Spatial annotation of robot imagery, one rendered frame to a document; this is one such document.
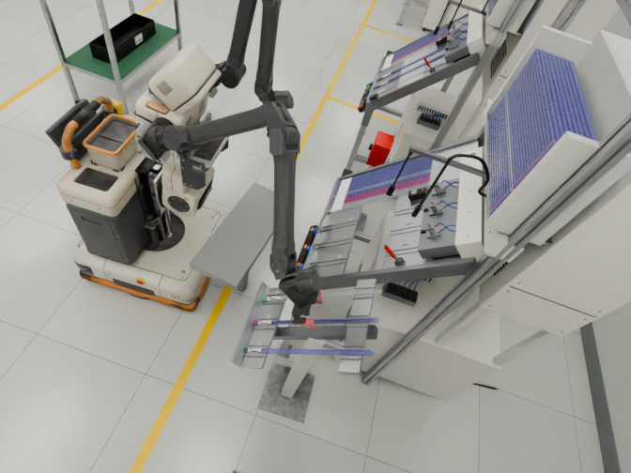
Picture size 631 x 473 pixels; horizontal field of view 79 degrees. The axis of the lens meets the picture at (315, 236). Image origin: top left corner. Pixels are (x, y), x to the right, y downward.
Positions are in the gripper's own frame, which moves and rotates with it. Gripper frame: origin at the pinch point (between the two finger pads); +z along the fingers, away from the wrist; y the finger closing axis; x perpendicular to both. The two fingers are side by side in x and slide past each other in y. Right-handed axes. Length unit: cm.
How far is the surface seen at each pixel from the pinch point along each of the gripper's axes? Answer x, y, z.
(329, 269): 8.5, 29.1, 12.2
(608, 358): -91, 71, 185
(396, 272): -22.6, 21.4, 9.9
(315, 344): 8.6, -3.1, 15.1
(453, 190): -44, 52, 4
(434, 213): -37, 41, 3
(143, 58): 168, 195, -71
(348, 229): 4, 51, 13
